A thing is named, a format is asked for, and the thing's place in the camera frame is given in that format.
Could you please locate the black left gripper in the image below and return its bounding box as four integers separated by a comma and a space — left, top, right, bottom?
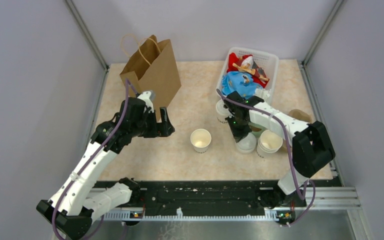
130, 106, 175, 138

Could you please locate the white cup lid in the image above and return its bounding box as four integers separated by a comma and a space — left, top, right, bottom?
215, 100, 229, 117

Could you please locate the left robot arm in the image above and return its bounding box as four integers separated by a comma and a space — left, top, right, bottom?
36, 97, 175, 240

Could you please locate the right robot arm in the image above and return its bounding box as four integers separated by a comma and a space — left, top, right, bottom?
221, 91, 336, 206

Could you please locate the green straw holder cup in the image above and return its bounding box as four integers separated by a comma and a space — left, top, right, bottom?
249, 123, 267, 139

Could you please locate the stack of white lids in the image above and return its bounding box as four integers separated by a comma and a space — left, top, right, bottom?
235, 132, 257, 154

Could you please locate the stack of paper cups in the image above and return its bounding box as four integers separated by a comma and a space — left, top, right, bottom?
256, 129, 283, 158

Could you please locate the blue snack packet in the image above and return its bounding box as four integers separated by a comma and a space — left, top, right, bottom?
221, 71, 263, 99

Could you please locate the red snack packet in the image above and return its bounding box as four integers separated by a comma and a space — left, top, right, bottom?
226, 52, 270, 88

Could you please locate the brown cardboard cup carrier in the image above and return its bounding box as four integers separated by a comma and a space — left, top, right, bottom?
287, 109, 313, 123

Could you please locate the brown paper bag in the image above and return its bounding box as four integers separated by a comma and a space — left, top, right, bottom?
119, 35, 181, 121

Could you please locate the white plastic basket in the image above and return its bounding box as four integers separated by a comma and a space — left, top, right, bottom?
216, 47, 279, 104

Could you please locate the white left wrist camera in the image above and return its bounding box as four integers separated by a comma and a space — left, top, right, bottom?
137, 90, 156, 113

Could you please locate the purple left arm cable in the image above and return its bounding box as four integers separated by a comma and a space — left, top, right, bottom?
51, 77, 140, 240

